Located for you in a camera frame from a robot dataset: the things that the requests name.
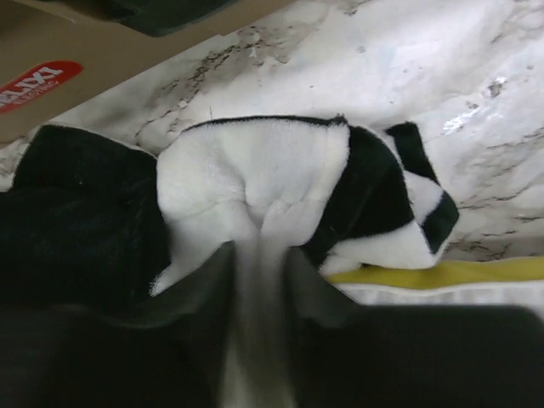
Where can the black white checkered pillowcase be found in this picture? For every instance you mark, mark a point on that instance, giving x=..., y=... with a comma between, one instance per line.
x=93, y=224

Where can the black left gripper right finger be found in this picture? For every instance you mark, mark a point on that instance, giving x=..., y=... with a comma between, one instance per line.
x=344, y=354

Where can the white pillow yellow edge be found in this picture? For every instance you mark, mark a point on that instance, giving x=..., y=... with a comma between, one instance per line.
x=512, y=281

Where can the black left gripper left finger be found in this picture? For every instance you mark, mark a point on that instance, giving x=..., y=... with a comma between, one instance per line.
x=166, y=352

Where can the tan plastic toolbox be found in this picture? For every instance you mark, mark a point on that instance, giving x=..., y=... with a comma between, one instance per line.
x=58, y=54

